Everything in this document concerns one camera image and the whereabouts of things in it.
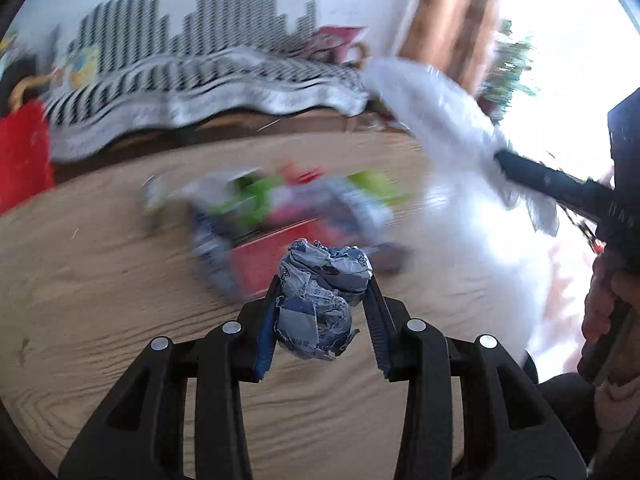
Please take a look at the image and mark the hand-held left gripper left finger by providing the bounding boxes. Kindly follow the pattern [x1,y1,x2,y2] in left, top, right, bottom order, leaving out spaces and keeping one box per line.
[57,275,283,480]

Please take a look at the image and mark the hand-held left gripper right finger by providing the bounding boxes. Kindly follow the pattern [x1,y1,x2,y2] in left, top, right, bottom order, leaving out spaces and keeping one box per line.
[362,276,587,480]

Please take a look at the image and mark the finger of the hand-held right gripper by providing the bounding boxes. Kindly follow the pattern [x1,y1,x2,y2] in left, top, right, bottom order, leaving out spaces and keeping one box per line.
[494,150,618,222]

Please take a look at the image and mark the blue grey paper ball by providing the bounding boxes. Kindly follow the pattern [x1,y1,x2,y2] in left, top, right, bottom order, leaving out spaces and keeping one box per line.
[272,238,375,362]

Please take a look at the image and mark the white plastic bag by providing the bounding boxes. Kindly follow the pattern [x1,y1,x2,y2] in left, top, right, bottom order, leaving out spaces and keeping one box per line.
[362,57,561,237]

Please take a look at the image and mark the purple pink toy figure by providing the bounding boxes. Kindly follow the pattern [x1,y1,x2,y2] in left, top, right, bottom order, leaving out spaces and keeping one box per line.
[269,181,352,227]

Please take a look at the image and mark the white green carton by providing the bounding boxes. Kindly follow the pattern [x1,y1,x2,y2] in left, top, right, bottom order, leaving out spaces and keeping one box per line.
[141,169,282,242]

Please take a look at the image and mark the person's right forearm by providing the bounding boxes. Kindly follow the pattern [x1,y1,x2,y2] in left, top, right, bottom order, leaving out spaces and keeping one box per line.
[594,379,640,467]

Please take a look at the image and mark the person's right hand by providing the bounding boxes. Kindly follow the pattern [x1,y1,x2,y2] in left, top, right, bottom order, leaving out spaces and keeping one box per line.
[582,252,640,343]

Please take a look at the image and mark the red flat packet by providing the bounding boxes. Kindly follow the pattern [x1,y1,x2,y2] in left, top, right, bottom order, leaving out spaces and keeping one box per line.
[231,217,332,299]

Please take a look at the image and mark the blue white wrapper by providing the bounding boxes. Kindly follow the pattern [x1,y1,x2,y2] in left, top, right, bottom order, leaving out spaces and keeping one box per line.
[189,209,242,302]

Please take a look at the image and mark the green plant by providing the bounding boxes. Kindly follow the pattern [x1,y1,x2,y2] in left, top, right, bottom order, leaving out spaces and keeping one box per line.
[479,19,540,122]

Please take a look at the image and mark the red ribbon scrap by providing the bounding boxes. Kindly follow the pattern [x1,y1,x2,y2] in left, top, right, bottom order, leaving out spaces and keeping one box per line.
[279,161,325,184]

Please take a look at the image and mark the brown curtain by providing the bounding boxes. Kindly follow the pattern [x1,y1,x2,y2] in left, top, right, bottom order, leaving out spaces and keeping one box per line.
[397,0,512,96]

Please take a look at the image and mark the pink cartoon cushion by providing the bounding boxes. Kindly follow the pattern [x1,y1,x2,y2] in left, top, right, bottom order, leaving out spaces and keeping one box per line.
[304,25,369,64]

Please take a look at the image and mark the black white striped blanket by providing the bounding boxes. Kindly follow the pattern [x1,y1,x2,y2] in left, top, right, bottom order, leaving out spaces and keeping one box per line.
[42,0,372,161]

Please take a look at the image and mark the red plastic stool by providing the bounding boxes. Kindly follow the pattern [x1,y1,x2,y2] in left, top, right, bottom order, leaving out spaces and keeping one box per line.
[0,100,57,217]

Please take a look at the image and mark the wooden sofa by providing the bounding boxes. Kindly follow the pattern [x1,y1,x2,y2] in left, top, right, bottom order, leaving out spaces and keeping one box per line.
[7,42,373,171]

